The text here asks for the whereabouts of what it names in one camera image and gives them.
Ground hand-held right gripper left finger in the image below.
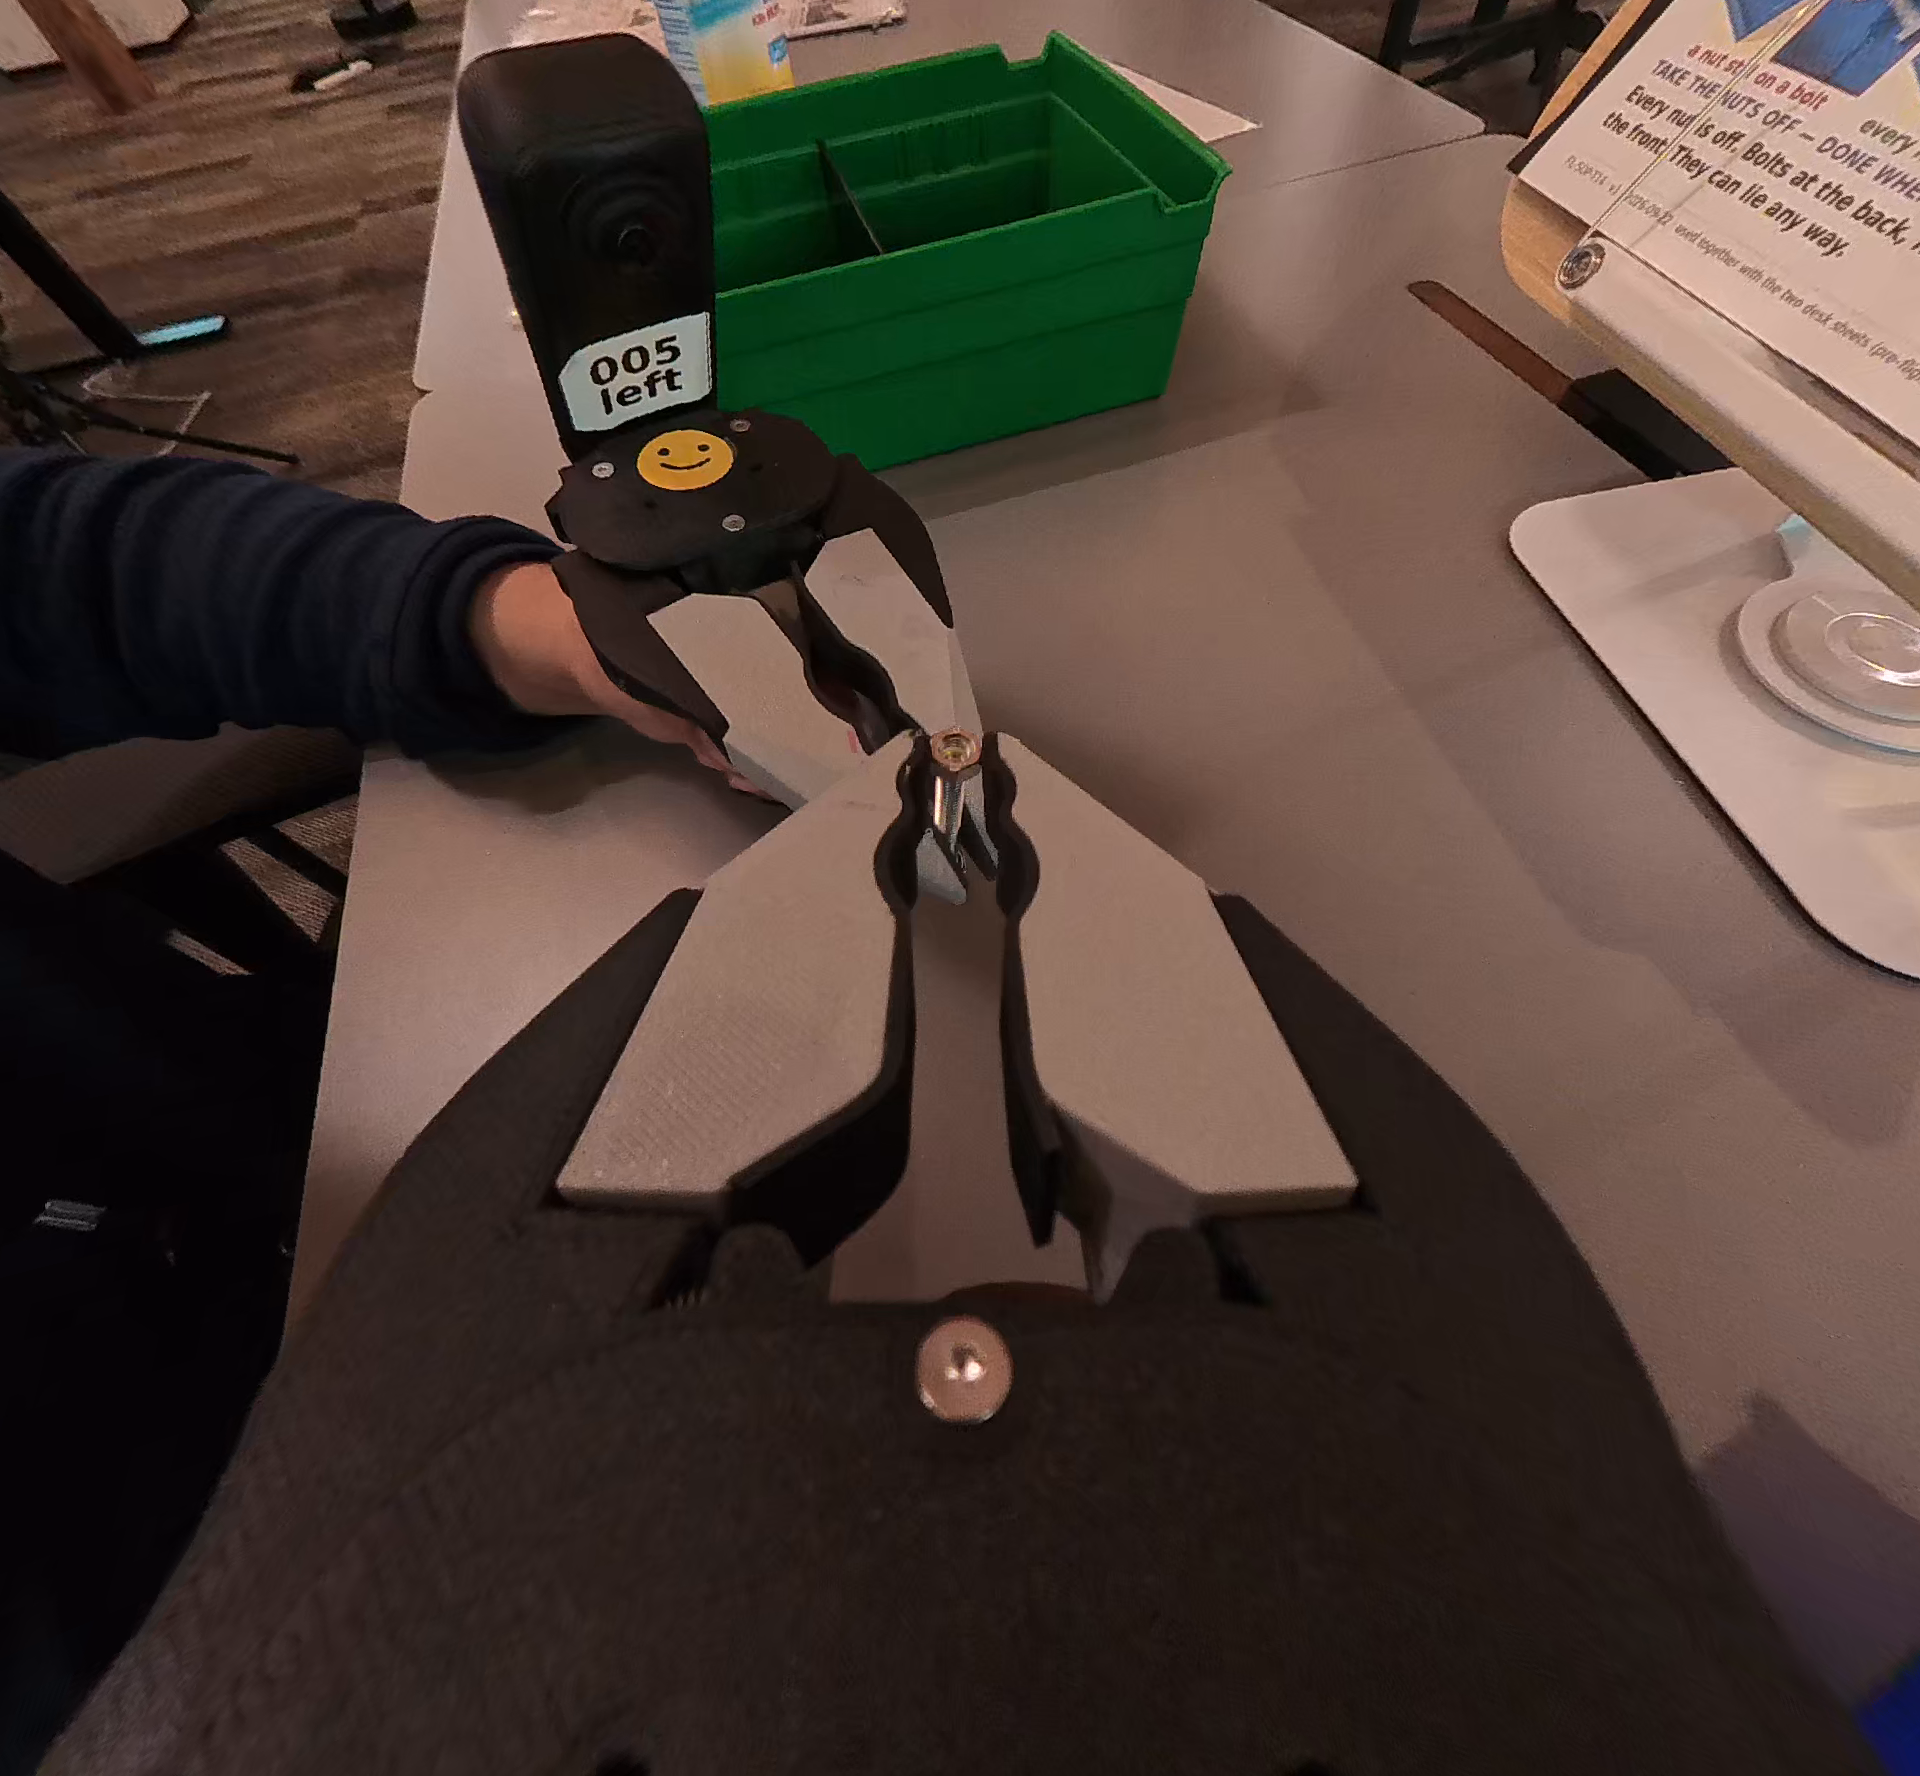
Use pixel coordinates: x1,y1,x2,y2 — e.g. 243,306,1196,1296
557,738,920,1270

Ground black tripod legs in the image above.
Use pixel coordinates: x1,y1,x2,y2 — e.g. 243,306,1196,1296
0,186,302,471

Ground grey office chair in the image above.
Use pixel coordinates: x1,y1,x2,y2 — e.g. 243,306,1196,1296
0,723,364,975

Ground black phone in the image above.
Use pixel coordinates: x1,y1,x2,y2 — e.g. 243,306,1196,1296
1572,368,1730,483

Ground printed instruction sheet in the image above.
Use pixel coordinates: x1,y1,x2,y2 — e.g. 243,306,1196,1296
1514,0,1920,414

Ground metal bolt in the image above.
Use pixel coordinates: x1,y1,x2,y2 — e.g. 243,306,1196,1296
916,762,979,896

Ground white stand base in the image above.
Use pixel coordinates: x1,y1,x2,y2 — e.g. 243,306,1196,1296
1509,468,1920,981

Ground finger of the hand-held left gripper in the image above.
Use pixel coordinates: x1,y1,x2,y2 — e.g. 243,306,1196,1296
807,525,987,742
645,585,916,809

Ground green plastic bin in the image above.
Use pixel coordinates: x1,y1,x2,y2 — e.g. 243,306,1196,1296
702,30,1234,473

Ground person's dark clothing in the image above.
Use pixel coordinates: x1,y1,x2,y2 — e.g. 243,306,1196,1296
0,844,349,1776

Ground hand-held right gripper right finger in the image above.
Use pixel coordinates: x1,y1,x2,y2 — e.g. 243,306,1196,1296
979,732,1361,1301

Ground person's left hand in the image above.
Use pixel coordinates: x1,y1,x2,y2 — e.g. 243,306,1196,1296
472,558,786,806

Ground brown flat strip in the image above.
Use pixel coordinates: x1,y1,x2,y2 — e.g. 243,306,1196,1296
1405,279,1579,409

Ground person's left forearm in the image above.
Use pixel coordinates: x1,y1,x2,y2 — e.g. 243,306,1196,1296
0,443,568,762

